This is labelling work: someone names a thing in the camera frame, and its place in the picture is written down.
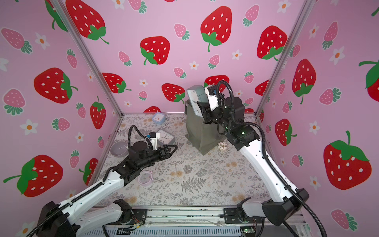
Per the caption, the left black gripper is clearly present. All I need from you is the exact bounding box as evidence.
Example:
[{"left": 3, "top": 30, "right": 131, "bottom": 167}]
[{"left": 136, "top": 145, "right": 176, "bottom": 171}]

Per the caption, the grey-green canvas tote bag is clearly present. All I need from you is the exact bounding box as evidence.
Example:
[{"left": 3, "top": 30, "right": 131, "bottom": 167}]
[{"left": 185, "top": 100, "right": 226, "bottom": 155}]

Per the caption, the large grey-green rectangular clock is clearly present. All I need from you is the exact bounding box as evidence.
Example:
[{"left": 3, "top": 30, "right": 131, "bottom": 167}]
[{"left": 187, "top": 86, "right": 208, "bottom": 117}]

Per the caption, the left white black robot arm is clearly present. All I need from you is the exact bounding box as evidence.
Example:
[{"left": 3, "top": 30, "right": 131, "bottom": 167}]
[{"left": 28, "top": 141, "right": 178, "bottom": 237}]

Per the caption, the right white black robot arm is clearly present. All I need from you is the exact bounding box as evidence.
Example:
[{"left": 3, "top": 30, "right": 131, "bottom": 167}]
[{"left": 189, "top": 95, "right": 309, "bottom": 226}]

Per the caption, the grey square analog clock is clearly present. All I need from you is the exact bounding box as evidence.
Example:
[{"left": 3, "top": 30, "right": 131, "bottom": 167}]
[{"left": 157, "top": 129, "right": 175, "bottom": 147}]

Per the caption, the small light blue clock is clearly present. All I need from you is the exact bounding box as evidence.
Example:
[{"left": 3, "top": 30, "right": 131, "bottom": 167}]
[{"left": 153, "top": 112, "right": 166, "bottom": 124}]

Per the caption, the lilac round alarm clock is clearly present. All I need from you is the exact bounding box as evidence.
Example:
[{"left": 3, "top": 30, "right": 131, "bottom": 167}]
[{"left": 137, "top": 170, "right": 154, "bottom": 187}]

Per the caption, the small patterned round trinket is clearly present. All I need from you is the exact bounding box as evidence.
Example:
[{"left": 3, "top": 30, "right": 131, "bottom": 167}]
[{"left": 218, "top": 142, "right": 228, "bottom": 151}]

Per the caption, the lilac round dish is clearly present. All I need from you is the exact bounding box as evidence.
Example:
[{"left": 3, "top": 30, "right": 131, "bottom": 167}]
[{"left": 110, "top": 141, "right": 129, "bottom": 158}]

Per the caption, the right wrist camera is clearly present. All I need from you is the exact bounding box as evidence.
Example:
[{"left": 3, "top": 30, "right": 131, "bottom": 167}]
[{"left": 206, "top": 88, "right": 219, "bottom": 111}]

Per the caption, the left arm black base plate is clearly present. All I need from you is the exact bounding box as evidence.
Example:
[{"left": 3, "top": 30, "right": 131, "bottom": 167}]
[{"left": 107, "top": 209, "right": 148, "bottom": 226}]

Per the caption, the aluminium front rail frame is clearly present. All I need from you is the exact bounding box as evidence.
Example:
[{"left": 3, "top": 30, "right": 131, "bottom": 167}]
[{"left": 57, "top": 205, "right": 311, "bottom": 237}]

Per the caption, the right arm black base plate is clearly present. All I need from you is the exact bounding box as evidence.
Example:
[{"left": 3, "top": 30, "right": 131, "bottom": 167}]
[{"left": 220, "top": 207, "right": 263, "bottom": 224}]

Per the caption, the right corner aluminium post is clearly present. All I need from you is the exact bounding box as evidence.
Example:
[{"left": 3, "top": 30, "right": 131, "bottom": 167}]
[{"left": 255, "top": 0, "right": 316, "bottom": 117}]

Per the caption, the corner aluminium post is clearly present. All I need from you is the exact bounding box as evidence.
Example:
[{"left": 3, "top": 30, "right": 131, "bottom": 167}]
[
  {"left": 51, "top": 0, "right": 123, "bottom": 118},
  {"left": 255, "top": 0, "right": 316, "bottom": 117}
]

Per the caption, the left corner aluminium post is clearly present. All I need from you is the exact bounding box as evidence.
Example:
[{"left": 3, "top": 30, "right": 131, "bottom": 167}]
[{"left": 51, "top": 0, "right": 123, "bottom": 118}]

